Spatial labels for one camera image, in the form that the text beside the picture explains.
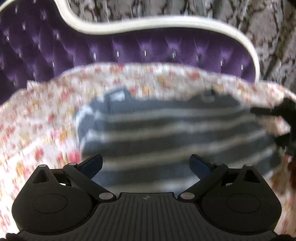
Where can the grey white striped cardigan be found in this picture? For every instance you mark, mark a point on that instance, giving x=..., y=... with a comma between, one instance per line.
x=166, y=141

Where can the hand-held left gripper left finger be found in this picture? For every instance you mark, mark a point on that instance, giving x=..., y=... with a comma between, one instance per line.
x=93, y=165

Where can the purple tufted headboard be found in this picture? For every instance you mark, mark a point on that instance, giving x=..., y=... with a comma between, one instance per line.
x=138, y=48

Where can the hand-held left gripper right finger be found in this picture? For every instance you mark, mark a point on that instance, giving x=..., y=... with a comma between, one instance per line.
x=198, y=165

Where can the grey patterned curtain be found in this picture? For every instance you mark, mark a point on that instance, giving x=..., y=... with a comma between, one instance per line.
x=266, y=27

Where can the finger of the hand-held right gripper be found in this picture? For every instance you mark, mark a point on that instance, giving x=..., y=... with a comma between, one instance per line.
x=283, y=140
x=263, y=110

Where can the floral blanket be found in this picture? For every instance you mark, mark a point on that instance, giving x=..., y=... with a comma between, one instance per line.
x=41, y=120

